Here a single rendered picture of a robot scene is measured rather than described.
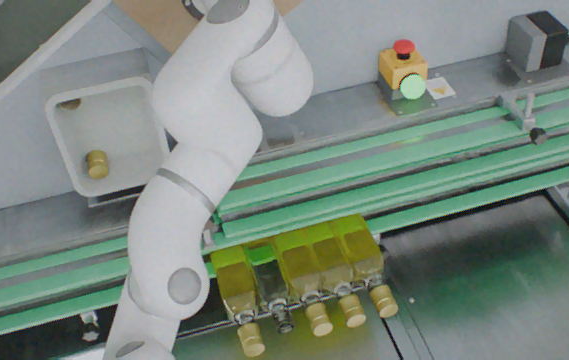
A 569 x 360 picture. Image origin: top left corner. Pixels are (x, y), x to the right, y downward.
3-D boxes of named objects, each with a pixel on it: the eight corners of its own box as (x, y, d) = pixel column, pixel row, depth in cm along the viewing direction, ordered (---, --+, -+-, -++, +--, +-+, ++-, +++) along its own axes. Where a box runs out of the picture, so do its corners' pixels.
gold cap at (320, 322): (305, 317, 114) (313, 338, 111) (304, 305, 112) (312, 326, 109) (325, 312, 115) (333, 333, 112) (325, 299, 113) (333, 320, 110)
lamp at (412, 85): (398, 95, 127) (404, 104, 125) (399, 75, 124) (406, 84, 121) (420, 89, 127) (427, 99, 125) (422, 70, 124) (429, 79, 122)
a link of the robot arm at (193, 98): (181, 198, 89) (104, 122, 77) (280, 63, 96) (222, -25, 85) (229, 218, 83) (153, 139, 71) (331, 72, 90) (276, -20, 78)
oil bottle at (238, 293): (205, 240, 130) (230, 330, 115) (201, 220, 126) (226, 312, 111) (234, 232, 131) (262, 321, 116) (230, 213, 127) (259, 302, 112)
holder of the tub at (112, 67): (84, 186, 130) (88, 215, 124) (40, 69, 111) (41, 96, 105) (172, 165, 132) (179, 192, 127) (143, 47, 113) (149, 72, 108)
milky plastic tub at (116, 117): (76, 168, 126) (79, 200, 120) (38, 70, 110) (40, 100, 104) (168, 147, 129) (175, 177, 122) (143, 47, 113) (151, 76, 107)
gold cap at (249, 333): (239, 337, 113) (245, 359, 110) (236, 325, 110) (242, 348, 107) (259, 331, 113) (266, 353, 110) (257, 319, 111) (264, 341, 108)
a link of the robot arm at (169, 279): (149, 174, 88) (80, 265, 84) (169, 161, 75) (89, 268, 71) (231, 236, 91) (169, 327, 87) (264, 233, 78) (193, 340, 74)
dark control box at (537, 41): (503, 50, 137) (525, 73, 131) (509, 16, 131) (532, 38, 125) (539, 42, 138) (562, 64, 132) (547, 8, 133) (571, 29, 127)
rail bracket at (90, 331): (82, 298, 132) (87, 356, 122) (72, 277, 127) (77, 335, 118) (102, 293, 132) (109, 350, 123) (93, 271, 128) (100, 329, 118)
